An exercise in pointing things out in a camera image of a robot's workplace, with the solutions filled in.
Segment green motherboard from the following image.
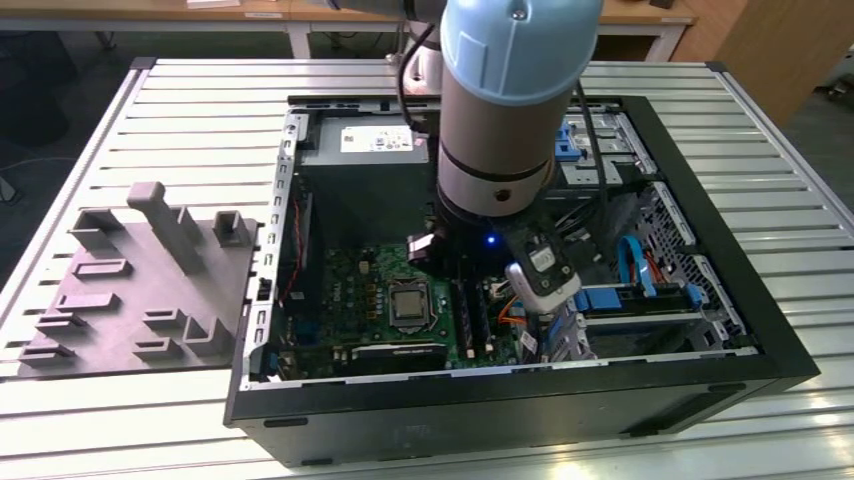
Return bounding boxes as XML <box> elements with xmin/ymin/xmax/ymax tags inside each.
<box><xmin>269</xmin><ymin>239</ymin><xmax>528</xmax><ymax>381</ymax></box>

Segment black cable bundle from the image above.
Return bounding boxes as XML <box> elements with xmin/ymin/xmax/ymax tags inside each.
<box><xmin>552</xmin><ymin>182</ymin><xmax>645</xmax><ymax>237</ymax></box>

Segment hard disk in blue carrier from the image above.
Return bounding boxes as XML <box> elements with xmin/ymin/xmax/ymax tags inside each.
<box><xmin>573</xmin><ymin>282</ymin><xmax>705</xmax><ymax>317</ymax></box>

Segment blue SATA cable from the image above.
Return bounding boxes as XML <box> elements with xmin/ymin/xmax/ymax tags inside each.
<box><xmin>616</xmin><ymin>234</ymin><xmax>660</xmax><ymax>299</ymax></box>

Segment metal disk bay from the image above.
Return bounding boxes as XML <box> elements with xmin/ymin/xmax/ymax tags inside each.
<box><xmin>562</xmin><ymin>289</ymin><xmax>761</xmax><ymax>359</ymax></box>

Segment blue drive latch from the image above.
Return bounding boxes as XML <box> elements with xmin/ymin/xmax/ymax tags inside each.
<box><xmin>552</xmin><ymin>124</ymin><xmax>579</xmax><ymax>162</ymax></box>

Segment wooden desk white legs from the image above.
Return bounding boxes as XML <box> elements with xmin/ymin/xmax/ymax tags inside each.
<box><xmin>0</xmin><ymin>0</ymin><xmax>695</xmax><ymax>64</ymax></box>

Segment orange cable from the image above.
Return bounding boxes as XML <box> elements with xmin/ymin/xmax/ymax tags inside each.
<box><xmin>496</xmin><ymin>299</ymin><xmax>529</xmax><ymax>327</ymax></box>

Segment black graphics card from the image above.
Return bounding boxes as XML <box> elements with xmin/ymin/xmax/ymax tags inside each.
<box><xmin>349</xmin><ymin>339</ymin><xmax>446</xmax><ymax>374</ymax></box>

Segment grey power supply unit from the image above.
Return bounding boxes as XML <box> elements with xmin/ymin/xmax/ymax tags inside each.
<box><xmin>294</xmin><ymin>115</ymin><xmax>441</xmax><ymax>246</ymax></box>

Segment silver CPU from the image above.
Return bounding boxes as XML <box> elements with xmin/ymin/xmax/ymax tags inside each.
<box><xmin>389</xmin><ymin>289</ymin><xmax>432</xmax><ymax>322</ymax></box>

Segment wooden cabinet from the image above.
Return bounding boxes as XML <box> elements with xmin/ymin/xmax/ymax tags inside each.
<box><xmin>669</xmin><ymin>0</ymin><xmax>854</xmax><ymax>129</ymax></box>

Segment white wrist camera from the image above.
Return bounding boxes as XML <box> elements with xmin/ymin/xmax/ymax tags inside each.
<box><xmin>502</xmin><ymin>233</ymin><xmax>583</xmax><ymax>315</ymax></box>

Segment grey parts rack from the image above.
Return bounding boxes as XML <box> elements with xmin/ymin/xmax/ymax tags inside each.
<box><xmin>15</xmin><ymin>180</ymin><xmax>262</xmax><ymax>377</ymax></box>

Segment black camera cable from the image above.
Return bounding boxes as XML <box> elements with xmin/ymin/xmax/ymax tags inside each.
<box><xmin>572</xmin><ymin>82</ymin><xmax>612</xmax><ymax>244</ymax></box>
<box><xmin>394</xmin><ymin>24</ymin><xmax>441</xmax><ymax>132</ymax></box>

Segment metal optical drive cage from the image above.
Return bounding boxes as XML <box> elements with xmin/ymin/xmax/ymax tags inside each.
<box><xmin>550</xmin><ymin>107</ymin><xmax>659</xmax><ymax>201</ymax></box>

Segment black chair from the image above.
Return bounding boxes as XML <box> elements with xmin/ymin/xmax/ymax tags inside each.
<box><xmin>0</xmin><ymin>29</ymin><xmax>75</xmax><ymax>147</ymax></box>

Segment small grey wrist camera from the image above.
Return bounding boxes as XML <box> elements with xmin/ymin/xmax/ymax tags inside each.
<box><xmin>402</xmin><ymin>232</ymin><xmax>438</xmax><ymax>269</ymax></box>

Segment black PC case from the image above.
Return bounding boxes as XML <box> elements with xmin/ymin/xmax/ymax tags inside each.
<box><xmin>221</xmin><ymin>93</ymin><xmax>820</xmax><ymax>469</ymax></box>

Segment grey chair base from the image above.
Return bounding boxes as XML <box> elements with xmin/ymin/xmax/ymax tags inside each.
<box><xmin>813</xmin><ymin>44</ymin><xmax>854</xmax><ymax>104</ymax></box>

